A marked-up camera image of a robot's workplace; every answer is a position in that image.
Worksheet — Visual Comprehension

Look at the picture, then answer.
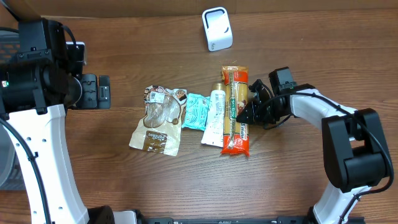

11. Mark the teal snack packet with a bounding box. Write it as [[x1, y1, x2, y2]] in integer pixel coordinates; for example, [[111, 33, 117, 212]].
[[182, 93, 210, 131]]

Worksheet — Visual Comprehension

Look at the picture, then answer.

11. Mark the white tube gold cap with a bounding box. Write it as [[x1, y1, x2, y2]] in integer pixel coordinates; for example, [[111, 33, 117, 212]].
[[201, 83, 226, 147]]

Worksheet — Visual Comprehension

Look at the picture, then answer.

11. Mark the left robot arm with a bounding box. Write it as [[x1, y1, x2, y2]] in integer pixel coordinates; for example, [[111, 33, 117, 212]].
[[1, 19, 115, 223]]

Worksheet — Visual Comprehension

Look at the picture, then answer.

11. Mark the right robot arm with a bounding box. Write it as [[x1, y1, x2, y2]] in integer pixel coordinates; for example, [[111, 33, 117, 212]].
[[237, 67, 394, 224]]

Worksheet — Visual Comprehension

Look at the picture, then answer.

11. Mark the orange spaghetti packet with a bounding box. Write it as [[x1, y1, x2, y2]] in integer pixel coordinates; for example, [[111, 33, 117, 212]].
[[221, 65, 249, 157]]

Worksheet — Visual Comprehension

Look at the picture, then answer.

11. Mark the white barcode scanner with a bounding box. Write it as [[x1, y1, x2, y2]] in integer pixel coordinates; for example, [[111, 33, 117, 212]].
[[201, 7, 233, 52]]

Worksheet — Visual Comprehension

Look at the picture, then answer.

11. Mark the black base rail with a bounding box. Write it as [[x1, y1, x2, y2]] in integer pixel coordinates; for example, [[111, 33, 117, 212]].
[[114, 216, 366, 224]]

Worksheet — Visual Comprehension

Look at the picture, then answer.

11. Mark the grey plastic mesh basket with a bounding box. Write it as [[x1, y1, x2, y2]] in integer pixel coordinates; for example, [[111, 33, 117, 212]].
[[1, 27, 25, 191]]

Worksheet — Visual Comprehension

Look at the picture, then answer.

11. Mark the beige brown bread bag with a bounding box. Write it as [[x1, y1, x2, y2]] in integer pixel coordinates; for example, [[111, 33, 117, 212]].
[[129, 85, 187, 156]]

